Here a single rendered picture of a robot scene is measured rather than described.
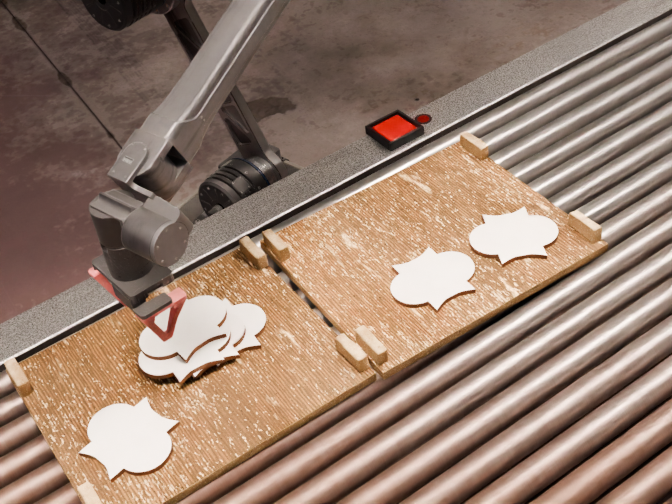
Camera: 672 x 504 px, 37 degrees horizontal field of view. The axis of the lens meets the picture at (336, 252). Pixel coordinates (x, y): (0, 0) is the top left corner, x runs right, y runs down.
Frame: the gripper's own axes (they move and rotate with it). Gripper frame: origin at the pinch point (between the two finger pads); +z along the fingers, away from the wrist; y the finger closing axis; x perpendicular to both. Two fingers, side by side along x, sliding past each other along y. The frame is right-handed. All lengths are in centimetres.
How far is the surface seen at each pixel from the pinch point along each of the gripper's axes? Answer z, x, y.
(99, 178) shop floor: 99, -66, 173
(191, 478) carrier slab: 10.0, 8.1, -18.9
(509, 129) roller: 9, -75, 2
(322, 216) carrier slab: 8.3, -36.4, 7.2
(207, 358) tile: 6.8, -4.2, -6.2
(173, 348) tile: 6.0, -1.6, -1.9
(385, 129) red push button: 8, -60, 18
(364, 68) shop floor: 96, -169, 153
